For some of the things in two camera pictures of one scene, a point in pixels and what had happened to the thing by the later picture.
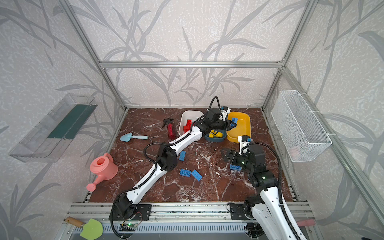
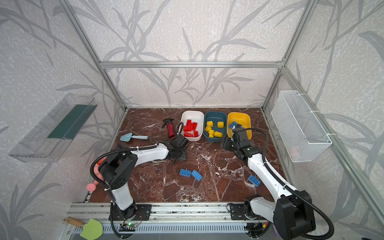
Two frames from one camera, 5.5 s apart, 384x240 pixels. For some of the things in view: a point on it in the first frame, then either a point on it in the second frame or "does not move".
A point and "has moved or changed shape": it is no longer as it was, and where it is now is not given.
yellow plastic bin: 243,127 does not move
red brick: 186,128 has moved or changed shape
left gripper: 218,126 → 179,153
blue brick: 197,175 does not move
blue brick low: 185,172 does not move
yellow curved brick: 219,134 does not move
